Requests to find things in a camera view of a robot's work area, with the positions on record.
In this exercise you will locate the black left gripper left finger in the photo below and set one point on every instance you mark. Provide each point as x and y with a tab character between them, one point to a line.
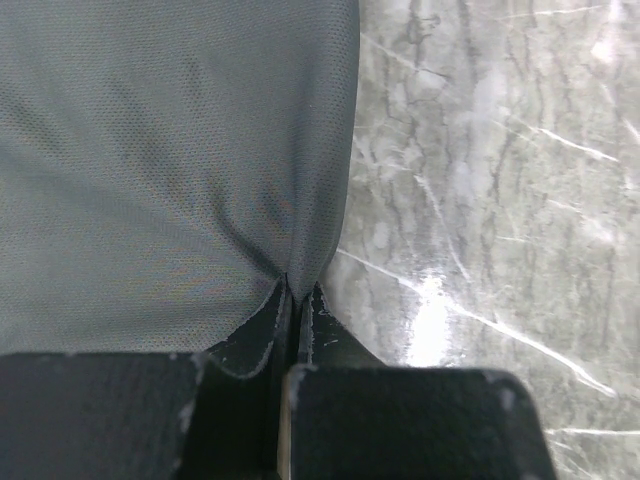
194	415

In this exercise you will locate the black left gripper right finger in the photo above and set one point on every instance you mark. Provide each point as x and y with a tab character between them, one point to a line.
349	416

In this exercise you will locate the dark grey t shirt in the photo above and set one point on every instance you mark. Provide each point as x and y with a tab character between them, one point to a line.
164	163

